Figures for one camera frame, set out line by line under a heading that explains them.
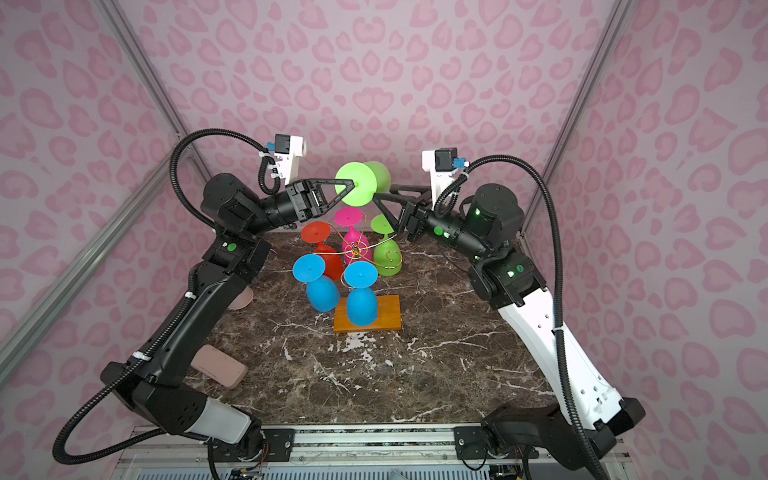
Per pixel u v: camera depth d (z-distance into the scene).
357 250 0.73
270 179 0.50
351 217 0.77
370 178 0.51
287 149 0.49
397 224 0.47
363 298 0.70
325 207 0.52
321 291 0.74
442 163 0.43
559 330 0.39
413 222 0.45
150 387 0.39
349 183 0.52
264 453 0.71
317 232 0.74
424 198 0.46
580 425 0.34
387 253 0.80
